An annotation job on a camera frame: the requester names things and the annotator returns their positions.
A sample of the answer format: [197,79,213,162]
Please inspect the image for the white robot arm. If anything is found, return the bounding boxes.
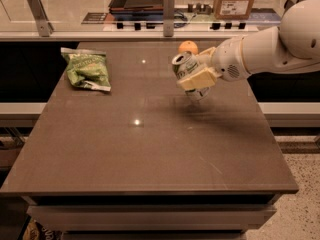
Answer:
[177,0,320,91]

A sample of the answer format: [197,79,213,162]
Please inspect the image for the green chip bag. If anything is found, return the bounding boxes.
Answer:
[61,48,111,92]

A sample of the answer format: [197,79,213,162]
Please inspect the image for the left metal railing post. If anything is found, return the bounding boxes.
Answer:
[27,0,53,37]

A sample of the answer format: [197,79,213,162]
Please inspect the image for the middle metal railing post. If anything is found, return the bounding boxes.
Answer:
[163,0,175,37]

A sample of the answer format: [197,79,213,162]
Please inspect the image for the cardboard box with label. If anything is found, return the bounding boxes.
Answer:
[214,0,254,20]

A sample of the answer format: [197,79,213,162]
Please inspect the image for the snack bag under table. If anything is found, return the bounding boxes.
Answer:
[22,220,62,240]

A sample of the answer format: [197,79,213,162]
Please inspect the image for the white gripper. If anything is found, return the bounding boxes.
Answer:
[177,36,250,91]

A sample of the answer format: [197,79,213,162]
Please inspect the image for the orange fruit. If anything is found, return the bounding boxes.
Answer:
[178,40,198,55]

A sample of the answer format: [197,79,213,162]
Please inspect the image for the green white 7up can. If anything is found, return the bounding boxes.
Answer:
[172,51,210,101]

